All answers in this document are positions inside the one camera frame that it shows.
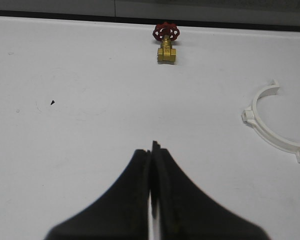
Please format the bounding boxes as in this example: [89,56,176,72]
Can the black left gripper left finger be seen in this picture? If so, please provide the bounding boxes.
[46,149,151,240]

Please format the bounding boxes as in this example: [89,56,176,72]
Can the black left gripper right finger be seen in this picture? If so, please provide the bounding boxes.
[150,141,269,240]

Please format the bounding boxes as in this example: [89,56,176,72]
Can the brass valve red handwheel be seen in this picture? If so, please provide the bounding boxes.
[152,21,180,63]

